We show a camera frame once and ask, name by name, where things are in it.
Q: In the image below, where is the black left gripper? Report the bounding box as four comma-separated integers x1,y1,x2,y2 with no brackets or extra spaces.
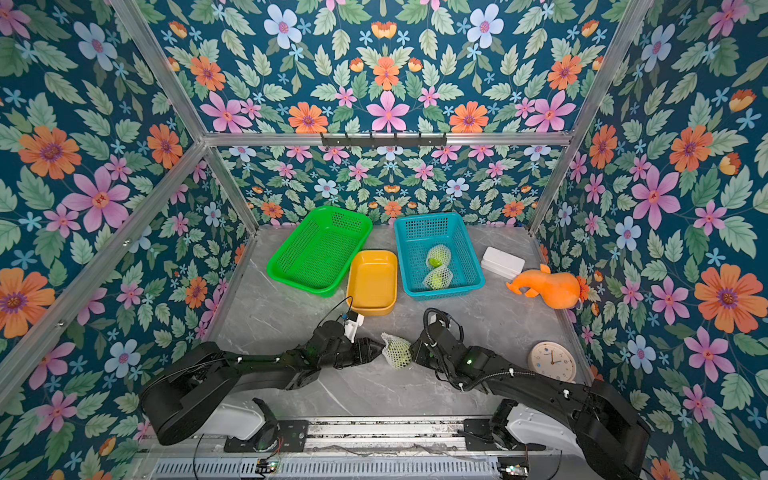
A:
317,338,388,371

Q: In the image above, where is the white foam net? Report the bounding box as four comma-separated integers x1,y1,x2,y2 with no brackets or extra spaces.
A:
381,333,412,370
423,265,453,291
426,244,452,269

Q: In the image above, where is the dark speckled custard apple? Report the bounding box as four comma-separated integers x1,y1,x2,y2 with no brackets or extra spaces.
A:
388,343,412,369

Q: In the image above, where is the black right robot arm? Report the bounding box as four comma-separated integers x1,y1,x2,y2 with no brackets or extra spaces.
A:
410,307,651,479

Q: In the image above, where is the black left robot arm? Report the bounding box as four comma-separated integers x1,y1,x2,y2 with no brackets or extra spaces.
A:
139,321,385,446

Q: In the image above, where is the yellow plastic tub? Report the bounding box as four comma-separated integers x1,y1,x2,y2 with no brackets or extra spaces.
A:
346,250,398,317

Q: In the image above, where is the teal plastic basket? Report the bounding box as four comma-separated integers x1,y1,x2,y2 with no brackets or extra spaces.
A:
394,213,485,301

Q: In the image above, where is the white rectangular box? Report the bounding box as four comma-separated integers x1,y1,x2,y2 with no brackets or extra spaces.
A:
481,247,525,281

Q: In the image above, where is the green plastic basket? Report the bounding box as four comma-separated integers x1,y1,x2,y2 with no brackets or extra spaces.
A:
266,206,373,298

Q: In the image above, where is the round beige clock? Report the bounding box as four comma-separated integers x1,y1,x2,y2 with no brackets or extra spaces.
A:
528,341,577,382

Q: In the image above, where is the orange toy duck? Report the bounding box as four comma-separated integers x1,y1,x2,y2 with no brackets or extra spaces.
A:
506,264,588,310

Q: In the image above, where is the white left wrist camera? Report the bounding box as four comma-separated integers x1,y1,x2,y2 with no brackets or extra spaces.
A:
344,311,364,343

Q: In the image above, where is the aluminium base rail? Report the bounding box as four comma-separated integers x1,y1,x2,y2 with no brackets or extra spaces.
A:
134,416,646,480

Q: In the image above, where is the black wall hook rack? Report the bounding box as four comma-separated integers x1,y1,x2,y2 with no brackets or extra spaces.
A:
320,133,448,148

